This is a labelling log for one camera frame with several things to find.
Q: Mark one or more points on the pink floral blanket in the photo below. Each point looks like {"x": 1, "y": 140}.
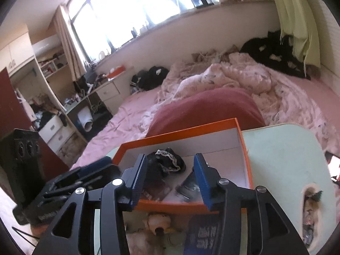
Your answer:
{"x": 239, "y": 74}

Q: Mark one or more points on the green curtain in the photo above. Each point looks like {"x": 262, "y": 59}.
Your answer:
{"x": 294, "y": 13}

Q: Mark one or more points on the small beige plush toy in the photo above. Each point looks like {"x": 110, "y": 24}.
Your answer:
{"x": 156, "y": 221}

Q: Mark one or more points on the orange cardboard box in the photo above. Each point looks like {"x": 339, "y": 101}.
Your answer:
{"x": 172, "y": 207}

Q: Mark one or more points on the white drawer cabinet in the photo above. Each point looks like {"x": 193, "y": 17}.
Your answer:
{"x": 51, "y": 130}

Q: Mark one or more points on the orange tissue box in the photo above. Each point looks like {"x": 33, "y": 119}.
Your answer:
{"x": 117, "y": 71}

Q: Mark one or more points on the window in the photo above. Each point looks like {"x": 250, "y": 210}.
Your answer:
{"x": 119, "y": 13}

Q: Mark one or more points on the white wall shelf unit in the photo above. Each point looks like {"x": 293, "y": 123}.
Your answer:
{"x": 50, "y": 45}

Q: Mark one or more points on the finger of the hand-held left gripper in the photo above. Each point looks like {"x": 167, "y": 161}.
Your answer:
{"x": 95, "y": 164}
{"x": 58, "y": 198}

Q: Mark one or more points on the dark pink cushion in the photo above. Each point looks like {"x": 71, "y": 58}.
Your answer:
{"x": 207, "y": 109}

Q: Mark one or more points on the pink bed sheet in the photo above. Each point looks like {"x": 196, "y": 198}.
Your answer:
{"x": 127, "y": 111}

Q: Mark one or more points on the white nightstand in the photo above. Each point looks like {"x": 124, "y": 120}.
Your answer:
{"x": 109, "y": 91}

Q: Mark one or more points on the black clothes with white prints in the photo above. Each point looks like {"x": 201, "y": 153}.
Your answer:
{"x": 265, "y": 50}

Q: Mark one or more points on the dark red door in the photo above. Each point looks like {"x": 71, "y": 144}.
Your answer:
{"x": 10, "y": 106}

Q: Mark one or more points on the fluffy beige plush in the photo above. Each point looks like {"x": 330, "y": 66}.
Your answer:
{"x": 140, "y": 243}

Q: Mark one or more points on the brown card box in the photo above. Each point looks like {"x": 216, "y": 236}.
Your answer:
{"x": 155, "y": 191}

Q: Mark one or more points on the small round case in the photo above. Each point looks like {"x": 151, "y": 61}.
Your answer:
{"x": 175, "y": 238}

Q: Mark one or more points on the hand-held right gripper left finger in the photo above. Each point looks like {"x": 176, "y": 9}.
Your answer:
{"x": 139, "y": 180}

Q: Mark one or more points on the black lace garment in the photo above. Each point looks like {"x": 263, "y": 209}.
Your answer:
{"x": 159, "y": 164}

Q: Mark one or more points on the clear plastic packet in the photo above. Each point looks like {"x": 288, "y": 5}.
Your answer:
{"x": 187, "y": 190}

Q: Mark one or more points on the black striped clothes pile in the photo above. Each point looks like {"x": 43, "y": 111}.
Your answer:
{"x": 151, "y": 77}

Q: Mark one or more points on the mint green cartoon desktop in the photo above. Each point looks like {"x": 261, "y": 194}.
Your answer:
{"x": 279, "y": 164}

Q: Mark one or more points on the blue printed box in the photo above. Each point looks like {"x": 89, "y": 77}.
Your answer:
{"x": 204, "y": 239}

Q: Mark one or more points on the white paper roll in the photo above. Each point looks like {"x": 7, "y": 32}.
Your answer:
{"x": 86, "y": 118}

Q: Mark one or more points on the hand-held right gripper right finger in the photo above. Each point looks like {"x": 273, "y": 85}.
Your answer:
{"x": 203, "y": 183}

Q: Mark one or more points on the beige curtain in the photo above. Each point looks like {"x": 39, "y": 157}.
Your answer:
{"x": 69, "y": 47}

